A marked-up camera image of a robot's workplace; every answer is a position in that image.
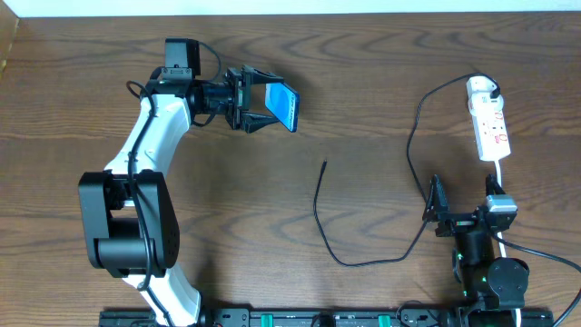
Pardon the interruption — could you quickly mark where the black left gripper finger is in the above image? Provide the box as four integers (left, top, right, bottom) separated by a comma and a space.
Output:
250, 68, 284, 84
242, 112, 280, 134

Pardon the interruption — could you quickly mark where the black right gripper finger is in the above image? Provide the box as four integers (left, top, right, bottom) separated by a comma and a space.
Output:
422, 174, 449, 222
485, 174, 504, 196

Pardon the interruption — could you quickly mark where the blue Galaxy smartphone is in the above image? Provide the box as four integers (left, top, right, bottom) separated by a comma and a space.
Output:
265, 83, 300, 133

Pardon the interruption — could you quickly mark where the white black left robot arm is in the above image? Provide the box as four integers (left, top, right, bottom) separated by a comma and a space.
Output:
78, 65, 300, 326

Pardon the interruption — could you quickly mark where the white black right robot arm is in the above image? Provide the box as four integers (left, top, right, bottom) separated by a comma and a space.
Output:
422, 174, 529, 326

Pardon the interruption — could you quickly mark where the white charger adapter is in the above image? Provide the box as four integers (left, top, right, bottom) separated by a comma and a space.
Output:
466, 75, 504, 116

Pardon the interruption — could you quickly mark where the white power strip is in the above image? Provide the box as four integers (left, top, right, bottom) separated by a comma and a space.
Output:
466, 75, 512, 163

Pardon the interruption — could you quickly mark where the white power strip cord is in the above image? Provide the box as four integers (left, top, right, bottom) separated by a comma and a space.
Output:
493, 158, 523, 327

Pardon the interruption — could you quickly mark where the black mounting rail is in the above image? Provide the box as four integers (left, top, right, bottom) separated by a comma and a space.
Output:
97, 306, 554, 327

